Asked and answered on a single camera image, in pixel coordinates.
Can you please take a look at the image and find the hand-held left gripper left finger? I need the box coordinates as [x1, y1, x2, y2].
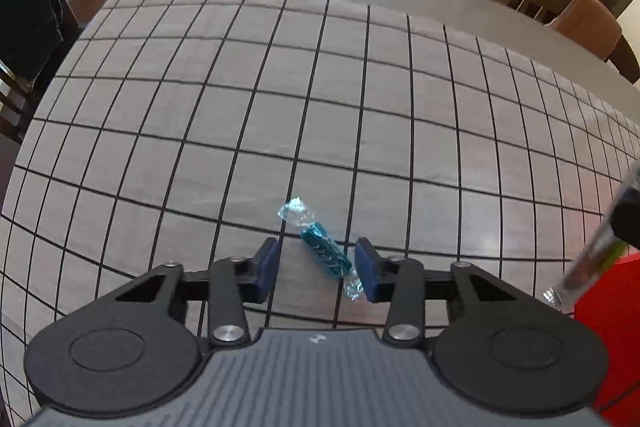
[107, 237, 281, 349]

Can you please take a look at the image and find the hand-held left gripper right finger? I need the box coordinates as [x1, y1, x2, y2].
[354, 237, 547, 349]

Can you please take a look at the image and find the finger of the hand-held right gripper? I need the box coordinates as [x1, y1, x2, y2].
[611, 186, 640, 254]

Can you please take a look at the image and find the teal candy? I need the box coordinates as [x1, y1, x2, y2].
[276, 196, 367, 302]

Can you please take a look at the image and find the clear plastic tube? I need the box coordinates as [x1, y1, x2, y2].
[542, 159, 640, 310]

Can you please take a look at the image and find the red cardboard box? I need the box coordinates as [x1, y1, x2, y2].
[572, 252, 640, 427]

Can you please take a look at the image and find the black grid tablecloth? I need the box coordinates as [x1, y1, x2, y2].
[0, 0, 640, 427]

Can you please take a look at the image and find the black chair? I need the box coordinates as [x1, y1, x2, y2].
[0, 0, 81, 72]

